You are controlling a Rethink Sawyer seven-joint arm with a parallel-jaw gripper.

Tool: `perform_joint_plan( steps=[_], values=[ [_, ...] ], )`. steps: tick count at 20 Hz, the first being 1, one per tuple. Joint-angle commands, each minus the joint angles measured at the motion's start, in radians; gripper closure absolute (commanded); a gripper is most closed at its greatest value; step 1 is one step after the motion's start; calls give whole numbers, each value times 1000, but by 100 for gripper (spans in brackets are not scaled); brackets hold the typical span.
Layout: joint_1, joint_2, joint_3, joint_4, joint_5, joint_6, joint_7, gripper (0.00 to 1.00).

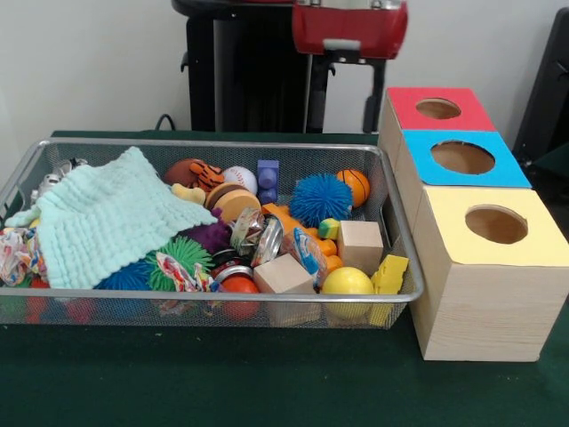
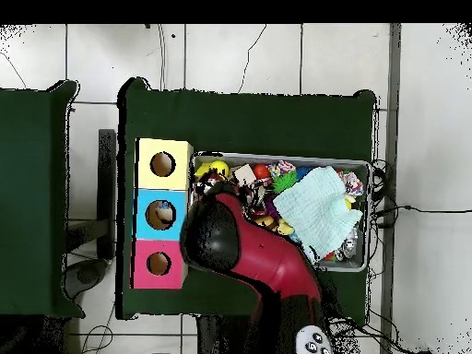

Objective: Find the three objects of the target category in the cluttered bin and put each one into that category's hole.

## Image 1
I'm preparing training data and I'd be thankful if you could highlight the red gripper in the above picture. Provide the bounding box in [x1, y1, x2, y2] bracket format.
[292, 3, 409, 133]

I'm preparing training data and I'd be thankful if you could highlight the wooden box with three holes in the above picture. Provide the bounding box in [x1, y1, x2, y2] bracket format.
[377, 86, 569, 362]

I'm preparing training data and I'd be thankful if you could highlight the silver mesh bin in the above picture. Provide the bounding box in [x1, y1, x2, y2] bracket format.
[0, 137, 424, 331]

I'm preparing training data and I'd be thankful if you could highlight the orange toy basketball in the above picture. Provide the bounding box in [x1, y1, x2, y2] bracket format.
[336, 168, 372, 209]

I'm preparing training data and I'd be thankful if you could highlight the blue spiky ball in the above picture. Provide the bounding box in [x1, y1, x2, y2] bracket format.
[289, 173, 354, 229]

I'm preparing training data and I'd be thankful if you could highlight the wooden cube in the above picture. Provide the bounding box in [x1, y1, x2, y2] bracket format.
[252, 253, 316, 326]
[336, 220, 384, 277]

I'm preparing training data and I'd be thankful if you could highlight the toy burger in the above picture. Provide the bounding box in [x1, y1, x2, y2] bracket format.
[204, 181, 262, 223]

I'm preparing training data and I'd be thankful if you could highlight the orange plastic toy block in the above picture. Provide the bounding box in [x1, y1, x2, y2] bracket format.
[260, 202, 344, 272]

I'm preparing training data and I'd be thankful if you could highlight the yellow cheese wedge toy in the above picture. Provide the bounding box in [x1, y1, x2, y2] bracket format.
[370, 254, 410, 326]

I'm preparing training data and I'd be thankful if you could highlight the yellow ball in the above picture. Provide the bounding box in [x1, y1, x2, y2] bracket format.
[320, 266, 375, 319]

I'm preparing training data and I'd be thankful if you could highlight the black chair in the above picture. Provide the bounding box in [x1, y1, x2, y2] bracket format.
[510, 6, 569, 168]

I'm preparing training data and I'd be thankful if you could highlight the dark green table cloth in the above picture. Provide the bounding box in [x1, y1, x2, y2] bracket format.
[0, 129, 569, 427]
[519, 141, 569, 210]

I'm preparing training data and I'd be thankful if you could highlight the green spiky ball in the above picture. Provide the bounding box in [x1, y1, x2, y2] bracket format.
[145, 235, 215, 293]

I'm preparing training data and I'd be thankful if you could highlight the mint green knitted cloth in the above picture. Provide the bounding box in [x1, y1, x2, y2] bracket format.
[4, 146, 219, 290]

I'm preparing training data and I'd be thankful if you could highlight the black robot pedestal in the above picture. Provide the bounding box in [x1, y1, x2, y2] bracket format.
[171, 0, 338, 133]

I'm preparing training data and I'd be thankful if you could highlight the black cable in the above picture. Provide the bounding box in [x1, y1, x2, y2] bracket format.
[154, 113, 179, 133]

